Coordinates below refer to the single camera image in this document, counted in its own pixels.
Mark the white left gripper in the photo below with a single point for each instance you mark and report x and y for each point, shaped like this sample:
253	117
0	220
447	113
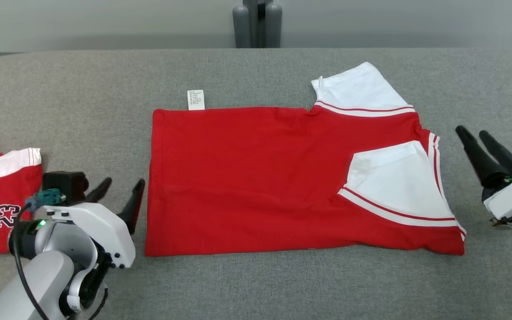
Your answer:
100	231

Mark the red Bulls 23 shorts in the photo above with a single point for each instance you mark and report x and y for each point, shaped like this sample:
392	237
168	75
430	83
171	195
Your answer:
7	195

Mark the red white T-shirt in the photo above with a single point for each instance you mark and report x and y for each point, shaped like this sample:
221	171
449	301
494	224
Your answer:
247	178

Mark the white grey robot left arm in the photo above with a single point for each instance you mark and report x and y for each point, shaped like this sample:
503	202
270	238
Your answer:
38	280

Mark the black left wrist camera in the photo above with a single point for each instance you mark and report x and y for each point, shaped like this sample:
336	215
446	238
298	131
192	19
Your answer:
65	184

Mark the grey metal post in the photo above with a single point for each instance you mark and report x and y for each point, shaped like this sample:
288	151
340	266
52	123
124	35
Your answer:
256	26

